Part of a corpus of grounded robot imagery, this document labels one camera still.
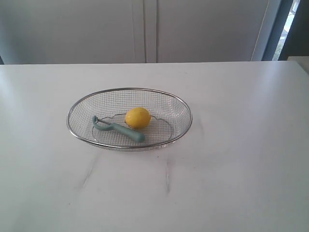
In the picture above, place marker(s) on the yellow lemon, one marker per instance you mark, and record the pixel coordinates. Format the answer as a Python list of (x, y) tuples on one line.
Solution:
[(138, 118)]

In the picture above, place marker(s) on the teal handled vegetable peeler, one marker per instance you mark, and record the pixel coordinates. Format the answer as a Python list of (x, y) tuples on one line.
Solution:
[(120, 130)]

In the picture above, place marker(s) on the white cabinet doors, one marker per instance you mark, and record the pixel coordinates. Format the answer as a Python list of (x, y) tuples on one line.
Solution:
[(134, 31)]

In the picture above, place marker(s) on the oval wire mesh basket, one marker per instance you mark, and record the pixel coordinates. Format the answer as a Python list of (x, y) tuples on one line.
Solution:
[(171, 118)]

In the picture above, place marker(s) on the window with dark frame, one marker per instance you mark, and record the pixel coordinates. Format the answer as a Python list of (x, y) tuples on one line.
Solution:
[(289, 35)]

